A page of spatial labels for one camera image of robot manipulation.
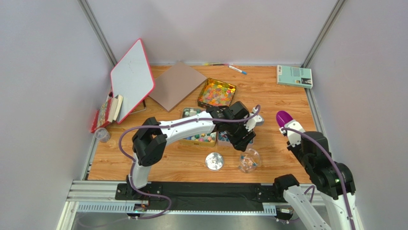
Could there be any stack of books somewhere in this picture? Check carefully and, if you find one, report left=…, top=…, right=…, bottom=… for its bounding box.
left=91, top=95, right=124, bottom=133

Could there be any teal book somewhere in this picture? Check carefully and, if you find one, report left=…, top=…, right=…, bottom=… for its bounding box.
left=276, top=65, right=313, bottom=89

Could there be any clear plastic jar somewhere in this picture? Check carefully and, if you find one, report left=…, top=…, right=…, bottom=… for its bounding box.
left=238, top=148, right=261, bottom=173

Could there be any brown cardboard sheet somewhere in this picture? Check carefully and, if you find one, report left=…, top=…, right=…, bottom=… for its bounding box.
left=149, top=62, right=207, bottom=112

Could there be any yellow pink pen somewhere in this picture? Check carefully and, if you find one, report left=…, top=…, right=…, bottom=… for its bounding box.
left=203, top=63, right=232, bottom=66

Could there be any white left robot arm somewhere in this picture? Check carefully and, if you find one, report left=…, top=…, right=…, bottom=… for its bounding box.
left=126, top=102, right=264, bottom=190

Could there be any white board with red rim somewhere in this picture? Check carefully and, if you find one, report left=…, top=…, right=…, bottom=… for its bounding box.
left=110, top=38, right=156, bottom=124

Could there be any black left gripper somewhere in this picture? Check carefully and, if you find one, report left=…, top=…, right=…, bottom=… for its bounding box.
left=226, top=118, right=257, bottom=153

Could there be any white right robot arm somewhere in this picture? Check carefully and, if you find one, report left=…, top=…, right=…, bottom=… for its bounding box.
left=273, top=127, right=362, bottom=230

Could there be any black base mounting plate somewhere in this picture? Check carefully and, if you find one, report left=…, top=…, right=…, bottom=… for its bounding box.
left=114, top=181, right=305, bottom=212

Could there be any white blue marker pen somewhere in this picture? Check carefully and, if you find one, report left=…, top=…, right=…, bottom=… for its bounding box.
left=228, top=65, right=247, bottom=75

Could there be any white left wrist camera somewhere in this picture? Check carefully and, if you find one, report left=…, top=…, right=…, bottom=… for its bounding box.
left=245, top=108, right=264, bottom=131

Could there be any gold tin of star candies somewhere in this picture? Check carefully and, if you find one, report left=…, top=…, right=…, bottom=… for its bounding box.
left=179, top=107, right=217, bottom=147

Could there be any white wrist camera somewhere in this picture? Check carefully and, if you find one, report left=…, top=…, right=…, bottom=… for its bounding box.
left=245, top=108, right=264, bottom=131
left=279, top=119, right=305, bottom=147

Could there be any gold tin of gummy candies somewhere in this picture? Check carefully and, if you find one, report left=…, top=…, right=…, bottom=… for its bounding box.
left=197, top=78, right=237, bottom=108

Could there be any purple plastic scoop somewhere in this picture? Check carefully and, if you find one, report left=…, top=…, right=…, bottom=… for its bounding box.
left=275, top=110, right=293, bottom=127

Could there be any small clear cup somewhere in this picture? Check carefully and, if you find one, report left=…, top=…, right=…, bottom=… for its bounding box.
left=94, top=127, right=111, bottom=143

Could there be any pink tin of lollipops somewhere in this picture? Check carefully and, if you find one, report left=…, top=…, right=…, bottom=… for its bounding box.
left=217, top=113, right=265, bottom=148

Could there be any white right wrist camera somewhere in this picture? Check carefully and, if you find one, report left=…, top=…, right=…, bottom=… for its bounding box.
left=279, top=119, right=305, bottom=147

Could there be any silver jar lid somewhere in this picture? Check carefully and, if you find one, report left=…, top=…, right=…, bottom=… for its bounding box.
left=205, top=152, right=224, bottom=171

